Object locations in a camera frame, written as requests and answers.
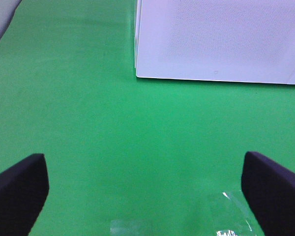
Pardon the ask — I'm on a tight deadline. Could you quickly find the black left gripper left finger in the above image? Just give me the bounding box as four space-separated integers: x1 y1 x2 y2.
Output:
0 153 49 236

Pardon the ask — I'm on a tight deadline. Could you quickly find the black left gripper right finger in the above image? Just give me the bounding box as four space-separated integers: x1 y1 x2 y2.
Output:
241 151 295 236

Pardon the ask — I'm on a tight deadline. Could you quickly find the white microwave door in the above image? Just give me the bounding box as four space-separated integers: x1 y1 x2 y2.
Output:
134 0 295 85

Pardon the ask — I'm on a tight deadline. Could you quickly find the clear tape strip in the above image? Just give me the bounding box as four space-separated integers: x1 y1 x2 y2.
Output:
211 191 255 236

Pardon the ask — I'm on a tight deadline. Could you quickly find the clear tape patch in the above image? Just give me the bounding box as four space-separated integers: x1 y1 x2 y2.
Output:
110 219 150 236

